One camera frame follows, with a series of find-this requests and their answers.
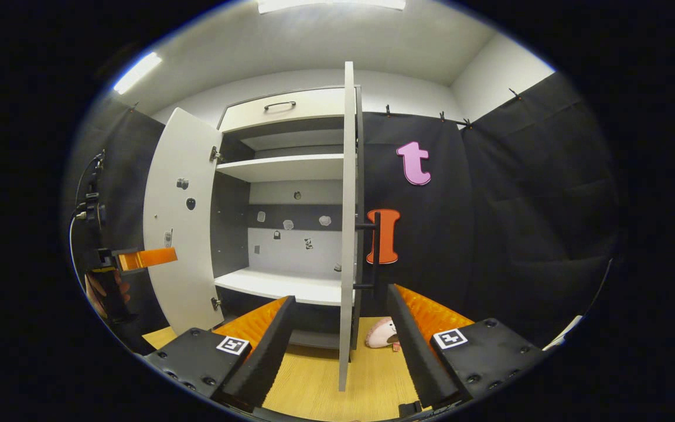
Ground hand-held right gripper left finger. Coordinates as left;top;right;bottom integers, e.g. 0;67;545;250
141;295;297;411

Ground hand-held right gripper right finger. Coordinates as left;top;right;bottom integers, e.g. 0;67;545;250
386;283;549;411

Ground cabinet door with camera sticker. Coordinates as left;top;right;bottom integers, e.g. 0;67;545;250
142;107;224;336

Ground white double-door shoe cabinet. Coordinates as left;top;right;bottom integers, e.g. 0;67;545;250
210;85;366;352

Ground cabinet door with calendar sticker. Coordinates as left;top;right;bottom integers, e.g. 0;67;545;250
337;62;383;392

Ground pink plush toy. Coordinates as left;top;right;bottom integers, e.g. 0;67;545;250
364;316;401;351

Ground black backdrop cloth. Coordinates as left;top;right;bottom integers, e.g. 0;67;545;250
63;70;625;352

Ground narrow ceiling light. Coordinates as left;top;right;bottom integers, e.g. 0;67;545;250
112;52;163;96

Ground large ceiling light panel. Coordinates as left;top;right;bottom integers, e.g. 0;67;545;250
257;0;407;15

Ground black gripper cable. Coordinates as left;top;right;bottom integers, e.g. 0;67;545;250
68;151;107;294

